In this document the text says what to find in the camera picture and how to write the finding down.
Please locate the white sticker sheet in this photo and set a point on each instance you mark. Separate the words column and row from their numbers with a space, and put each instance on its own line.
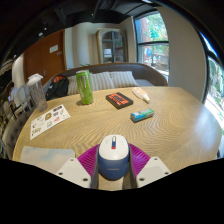
column 48, row 121

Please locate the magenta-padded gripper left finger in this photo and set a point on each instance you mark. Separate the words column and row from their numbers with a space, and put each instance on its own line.
column 73, row 173

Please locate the black and orange backpack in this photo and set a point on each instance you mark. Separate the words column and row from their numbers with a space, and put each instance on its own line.
column 57, row 89

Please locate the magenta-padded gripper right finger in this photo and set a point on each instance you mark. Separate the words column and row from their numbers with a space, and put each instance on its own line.
column 152, row 171

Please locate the black-framed window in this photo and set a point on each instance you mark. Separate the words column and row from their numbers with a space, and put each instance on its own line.
column 152, row 43

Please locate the white dining chairs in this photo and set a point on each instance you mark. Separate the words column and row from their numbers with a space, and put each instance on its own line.
column 18, row 98

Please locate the striped cushion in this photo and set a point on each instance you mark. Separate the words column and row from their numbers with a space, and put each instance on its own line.
column 101, row 81
column 125, row 79

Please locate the sky-print mouse pad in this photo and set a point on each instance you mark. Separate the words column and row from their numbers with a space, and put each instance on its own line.
column 46, row 156

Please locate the green drink can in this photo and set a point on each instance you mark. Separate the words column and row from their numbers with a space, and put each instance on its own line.
column 84, row 87

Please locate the arched glass-door cabinet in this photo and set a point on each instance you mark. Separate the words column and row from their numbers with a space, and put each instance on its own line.
column 111, row 46

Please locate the green and blue small pack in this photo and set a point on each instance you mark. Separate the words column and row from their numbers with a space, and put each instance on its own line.
column 142, row 115

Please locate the black and orange box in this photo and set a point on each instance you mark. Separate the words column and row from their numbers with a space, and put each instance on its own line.
column 119, row 100

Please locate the brown wooden door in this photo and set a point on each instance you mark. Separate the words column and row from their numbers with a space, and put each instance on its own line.
column 45, row 56

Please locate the curved side window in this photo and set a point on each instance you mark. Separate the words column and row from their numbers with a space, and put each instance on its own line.
column 215, row 86

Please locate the brown curved sofa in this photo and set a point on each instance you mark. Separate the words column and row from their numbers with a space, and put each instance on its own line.
column 146, row 73

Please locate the white and blue computer mouse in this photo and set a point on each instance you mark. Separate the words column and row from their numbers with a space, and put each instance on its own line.
column 113, row 156

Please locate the grey tufted sofa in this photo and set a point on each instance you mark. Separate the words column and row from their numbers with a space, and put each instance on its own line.
column 13, row 133

